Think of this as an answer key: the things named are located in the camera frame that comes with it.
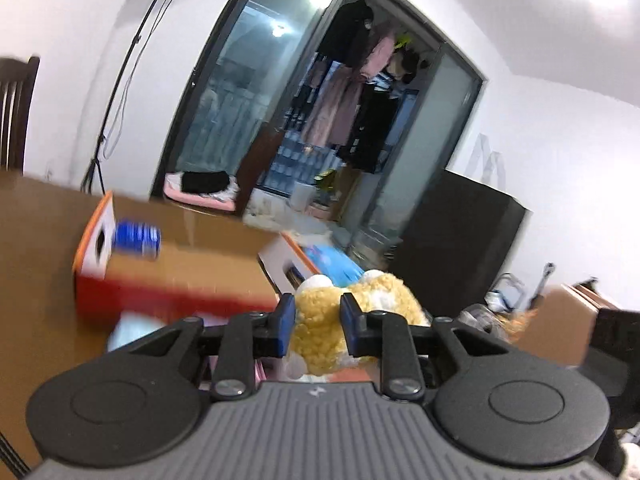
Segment hanging pink garment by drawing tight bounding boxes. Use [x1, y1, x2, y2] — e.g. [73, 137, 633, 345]
[301, 25, 397, 147]

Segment dark wooden chair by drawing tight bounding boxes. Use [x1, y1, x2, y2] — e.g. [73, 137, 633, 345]
[0, 55, 41, 173]

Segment black studio light stand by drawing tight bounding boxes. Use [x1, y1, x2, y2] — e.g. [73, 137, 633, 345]
[80, 0, 221, 196]

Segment light blue tissue packet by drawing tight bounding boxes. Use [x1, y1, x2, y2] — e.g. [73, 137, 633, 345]
[300, 244, 364, 286]

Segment green potted plant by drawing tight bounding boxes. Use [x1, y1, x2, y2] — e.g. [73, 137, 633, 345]
[313, 169, 342, 207]

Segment hanging black trousers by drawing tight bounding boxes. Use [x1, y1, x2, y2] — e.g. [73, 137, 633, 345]
[339, 81, 402, 175]

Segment brown cardboard box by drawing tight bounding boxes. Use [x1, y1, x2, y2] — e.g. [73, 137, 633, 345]
[515, 284, 622, 367]

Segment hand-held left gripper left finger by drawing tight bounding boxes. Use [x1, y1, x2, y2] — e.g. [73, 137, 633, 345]
[102, 294, 296, 402]

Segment wooden chair with pink cushion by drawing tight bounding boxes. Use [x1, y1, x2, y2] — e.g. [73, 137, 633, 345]
[162, 122, 282, 217]

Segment black cloth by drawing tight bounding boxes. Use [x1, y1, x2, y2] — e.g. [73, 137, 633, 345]
[181, 171, 232, 194]

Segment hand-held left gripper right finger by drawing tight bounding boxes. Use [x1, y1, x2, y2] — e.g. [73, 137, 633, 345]
[340, 292, 511, 402]

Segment white plant pot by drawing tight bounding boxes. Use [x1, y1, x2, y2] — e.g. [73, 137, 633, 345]
[290, 182, 316, 212]

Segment beige fluffy rug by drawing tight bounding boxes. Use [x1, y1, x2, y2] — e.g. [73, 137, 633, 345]
[244, 187, 335, 242]

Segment dark blue packet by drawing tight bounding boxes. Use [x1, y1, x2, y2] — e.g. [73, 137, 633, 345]
[113, 219, 162, 261]

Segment yellow and white plush toy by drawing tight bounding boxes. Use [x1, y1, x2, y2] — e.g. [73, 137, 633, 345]
[285, 270, 431, 381]

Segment black cabinet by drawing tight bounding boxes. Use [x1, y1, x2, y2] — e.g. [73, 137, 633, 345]
[389, 169, 529, 320]

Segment sliding glass door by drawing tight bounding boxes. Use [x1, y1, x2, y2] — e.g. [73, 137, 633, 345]
[149, 0, 488, 266]

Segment large orange and white cardboard box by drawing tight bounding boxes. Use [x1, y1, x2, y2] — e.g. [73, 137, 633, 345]
[72, 191, 281, 323]

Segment hanging black coat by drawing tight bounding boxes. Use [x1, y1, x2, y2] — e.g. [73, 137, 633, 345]
[316, 0, 377, 70]

